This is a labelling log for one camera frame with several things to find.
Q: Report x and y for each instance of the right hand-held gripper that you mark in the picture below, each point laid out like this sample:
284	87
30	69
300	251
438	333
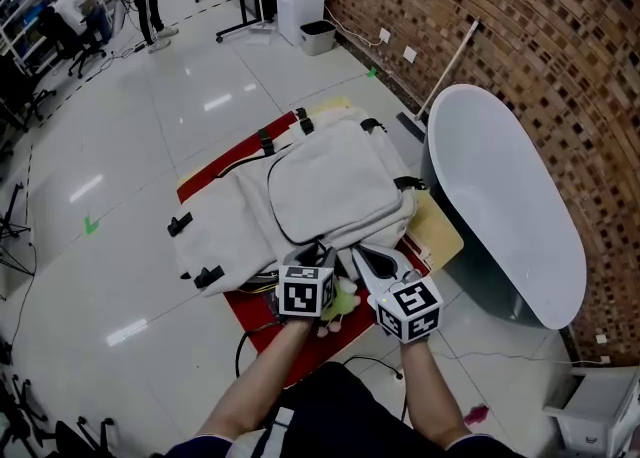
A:
410	313

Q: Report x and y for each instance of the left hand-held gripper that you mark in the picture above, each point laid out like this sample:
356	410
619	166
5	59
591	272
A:
302	293

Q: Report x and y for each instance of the stuffed white backpack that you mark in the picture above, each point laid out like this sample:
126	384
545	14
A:
335	186

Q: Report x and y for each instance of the person's right forearm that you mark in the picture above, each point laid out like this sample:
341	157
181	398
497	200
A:
432	391

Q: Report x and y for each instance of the person's left forearm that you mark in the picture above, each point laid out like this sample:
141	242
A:
260	376

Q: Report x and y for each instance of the white fabric bag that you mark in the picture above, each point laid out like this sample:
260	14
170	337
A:
225	236

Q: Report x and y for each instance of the green plush toy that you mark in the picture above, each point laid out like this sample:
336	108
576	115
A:
342	301

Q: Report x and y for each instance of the dark bathtub white inside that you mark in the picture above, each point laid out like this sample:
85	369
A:
505	226

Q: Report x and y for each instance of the person's dark clothing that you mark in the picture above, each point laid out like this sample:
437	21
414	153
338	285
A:
345	411

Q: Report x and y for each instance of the pink floor object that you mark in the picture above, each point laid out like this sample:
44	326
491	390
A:
476	414

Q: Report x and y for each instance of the green floor tape mark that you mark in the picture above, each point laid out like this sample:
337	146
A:
90	226
371	72

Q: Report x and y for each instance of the white trash bin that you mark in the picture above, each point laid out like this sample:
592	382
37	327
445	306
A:
317	38

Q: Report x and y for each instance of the white cabinet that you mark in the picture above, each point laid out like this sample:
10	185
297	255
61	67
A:
600	416

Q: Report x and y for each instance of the black tripod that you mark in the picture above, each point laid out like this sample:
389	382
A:
12	231

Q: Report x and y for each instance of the white wall socket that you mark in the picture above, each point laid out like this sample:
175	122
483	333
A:
601	338
605	360
410	54
384	35

